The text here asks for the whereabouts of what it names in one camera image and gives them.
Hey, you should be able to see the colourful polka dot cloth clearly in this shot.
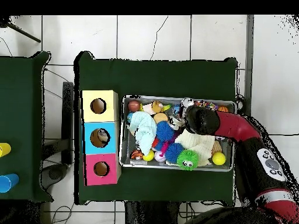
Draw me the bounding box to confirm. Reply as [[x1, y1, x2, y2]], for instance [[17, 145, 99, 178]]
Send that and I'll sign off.
[[193, 100, 219, 110]]

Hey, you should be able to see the yellow cylinder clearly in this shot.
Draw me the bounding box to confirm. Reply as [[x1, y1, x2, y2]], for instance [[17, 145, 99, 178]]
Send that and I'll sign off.
[[0, 142, 12, 158]]

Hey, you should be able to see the green spiky rubber ball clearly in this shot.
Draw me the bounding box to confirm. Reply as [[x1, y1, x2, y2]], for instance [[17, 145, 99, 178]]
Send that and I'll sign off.
[[176, 149, 200, 172]]

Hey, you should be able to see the blue spiky rubber ball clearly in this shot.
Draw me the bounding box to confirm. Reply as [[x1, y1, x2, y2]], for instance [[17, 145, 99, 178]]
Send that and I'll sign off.
[[165, 142, 185, 164], [155, 120, 175, 142]]

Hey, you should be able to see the wooden box with three holes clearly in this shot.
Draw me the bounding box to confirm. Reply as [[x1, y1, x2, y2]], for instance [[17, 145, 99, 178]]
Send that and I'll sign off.
[[80, 89, 122, 187]]

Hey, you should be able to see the cream waffle cloth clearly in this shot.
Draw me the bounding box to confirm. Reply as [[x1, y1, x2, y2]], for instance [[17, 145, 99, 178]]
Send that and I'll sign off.
[[173, 129, 217, 167]]

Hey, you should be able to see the brown football toy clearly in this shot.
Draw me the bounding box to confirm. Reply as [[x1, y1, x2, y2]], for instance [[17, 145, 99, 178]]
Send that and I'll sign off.
[[127, 100, 141, 113]]

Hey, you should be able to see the black frame stand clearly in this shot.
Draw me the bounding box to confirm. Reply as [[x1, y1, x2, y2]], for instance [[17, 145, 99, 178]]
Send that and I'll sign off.
[[41, 81, 75, 165]]

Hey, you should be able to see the orange tiger striped toy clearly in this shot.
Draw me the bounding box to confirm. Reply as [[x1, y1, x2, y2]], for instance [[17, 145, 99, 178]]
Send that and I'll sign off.
[[129, 149, 144, 161]]

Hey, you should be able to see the black floor cable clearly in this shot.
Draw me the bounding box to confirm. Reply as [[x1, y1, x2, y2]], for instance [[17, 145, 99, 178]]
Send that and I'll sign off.
[[268, 132, 299, 137]]

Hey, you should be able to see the silver wire mesh bin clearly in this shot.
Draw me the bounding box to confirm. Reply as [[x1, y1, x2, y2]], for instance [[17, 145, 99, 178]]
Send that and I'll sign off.
[[119, 94, 237, 173]]

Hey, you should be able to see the black tripod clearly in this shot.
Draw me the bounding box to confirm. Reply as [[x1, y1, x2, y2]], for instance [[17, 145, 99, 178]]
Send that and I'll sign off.
[[0, 15, 41, 44]]

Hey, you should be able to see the crushed silver drink can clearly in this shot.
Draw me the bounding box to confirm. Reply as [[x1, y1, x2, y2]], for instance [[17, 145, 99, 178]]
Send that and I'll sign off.
[[169, 115, 185, 131]]

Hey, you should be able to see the gray round floor base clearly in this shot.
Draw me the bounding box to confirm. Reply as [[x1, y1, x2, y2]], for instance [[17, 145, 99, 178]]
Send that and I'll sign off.
[[41, 163, 69, 190]]

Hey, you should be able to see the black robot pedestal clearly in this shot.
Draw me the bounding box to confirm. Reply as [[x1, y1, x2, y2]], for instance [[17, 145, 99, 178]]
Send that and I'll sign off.
[[124, 201, 180, 224]]

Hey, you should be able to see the blue cylinder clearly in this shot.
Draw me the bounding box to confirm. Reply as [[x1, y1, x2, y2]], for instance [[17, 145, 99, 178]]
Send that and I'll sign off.
[[0, 173, 20, 194]]

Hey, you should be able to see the yellow foam ball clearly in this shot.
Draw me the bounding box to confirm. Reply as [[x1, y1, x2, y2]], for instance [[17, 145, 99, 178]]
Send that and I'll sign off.
[[211, 151, 227, 166]]

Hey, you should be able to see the light blue waffle cloth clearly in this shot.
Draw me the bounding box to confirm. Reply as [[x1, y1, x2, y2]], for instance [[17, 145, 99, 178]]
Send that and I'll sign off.
[[127, 111, 158, 156]]

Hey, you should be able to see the dark green table cloth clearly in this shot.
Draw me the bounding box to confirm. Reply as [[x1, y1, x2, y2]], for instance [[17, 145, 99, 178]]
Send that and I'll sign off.
[[0, 51, 53, 202], [74, 51, 238, 206]]

